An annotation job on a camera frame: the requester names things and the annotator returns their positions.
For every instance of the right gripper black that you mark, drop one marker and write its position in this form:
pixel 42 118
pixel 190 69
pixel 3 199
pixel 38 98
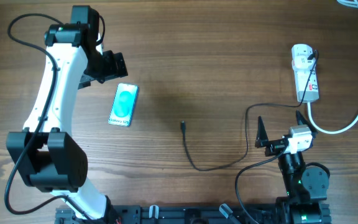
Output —
pixel 274 146

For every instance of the smartphone with teal screen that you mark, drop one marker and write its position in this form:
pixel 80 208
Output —
pixel 123 105

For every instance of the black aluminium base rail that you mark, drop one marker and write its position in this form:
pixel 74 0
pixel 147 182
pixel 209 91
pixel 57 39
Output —
pixel 261 213

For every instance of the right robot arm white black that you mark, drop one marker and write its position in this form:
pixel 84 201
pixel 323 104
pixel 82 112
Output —
pixel 306 183

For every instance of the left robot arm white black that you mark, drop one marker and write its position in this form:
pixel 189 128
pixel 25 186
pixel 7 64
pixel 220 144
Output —
pixel 44 153

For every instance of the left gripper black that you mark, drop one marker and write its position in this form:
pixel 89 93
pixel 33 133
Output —
pixel 111 71

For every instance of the white power strip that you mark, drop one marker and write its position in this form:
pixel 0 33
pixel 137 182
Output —
pixel 303 63

